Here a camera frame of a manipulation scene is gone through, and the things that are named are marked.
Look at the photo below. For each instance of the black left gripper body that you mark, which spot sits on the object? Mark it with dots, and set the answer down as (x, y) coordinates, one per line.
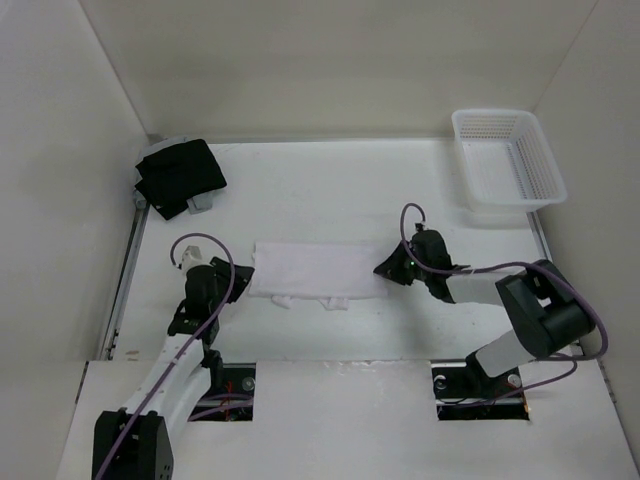
(213, 304)

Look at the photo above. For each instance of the white tank top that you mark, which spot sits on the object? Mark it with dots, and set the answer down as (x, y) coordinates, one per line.
(332, 273)

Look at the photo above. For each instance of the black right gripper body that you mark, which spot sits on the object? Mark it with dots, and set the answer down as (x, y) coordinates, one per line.
(422, 274)

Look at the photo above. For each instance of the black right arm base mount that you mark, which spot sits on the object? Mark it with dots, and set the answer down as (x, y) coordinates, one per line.
(462, 394)

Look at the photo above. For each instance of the folded black tank top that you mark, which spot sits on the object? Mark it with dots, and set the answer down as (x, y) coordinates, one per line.
(177, 177)

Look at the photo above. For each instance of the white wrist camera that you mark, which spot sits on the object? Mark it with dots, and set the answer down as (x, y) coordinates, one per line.
(420, 227)
(191, 258)

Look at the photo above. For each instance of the aluminium left table rail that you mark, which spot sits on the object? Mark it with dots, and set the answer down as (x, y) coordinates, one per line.
(111, 324)

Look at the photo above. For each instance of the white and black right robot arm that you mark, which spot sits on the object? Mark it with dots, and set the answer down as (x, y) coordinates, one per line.
(508, 288)

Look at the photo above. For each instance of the aluminium table rail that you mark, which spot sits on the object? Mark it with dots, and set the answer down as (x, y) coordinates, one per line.
(111, 324)
(559, 315)

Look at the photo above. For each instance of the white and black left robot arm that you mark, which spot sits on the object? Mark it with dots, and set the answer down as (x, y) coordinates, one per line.
(136, 441)

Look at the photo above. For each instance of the aluminium right table rail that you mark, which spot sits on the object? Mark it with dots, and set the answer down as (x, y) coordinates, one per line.
(559, 315)

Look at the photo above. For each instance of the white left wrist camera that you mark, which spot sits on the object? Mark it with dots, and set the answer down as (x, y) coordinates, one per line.
(191, 258)

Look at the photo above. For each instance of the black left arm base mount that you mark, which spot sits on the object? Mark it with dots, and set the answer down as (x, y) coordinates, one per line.
(230, 396)

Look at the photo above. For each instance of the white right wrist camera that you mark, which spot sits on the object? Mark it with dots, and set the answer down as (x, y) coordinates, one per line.
(420, 227)

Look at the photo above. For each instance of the white plastic basket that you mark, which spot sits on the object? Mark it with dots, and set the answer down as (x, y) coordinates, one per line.
(506, 162)

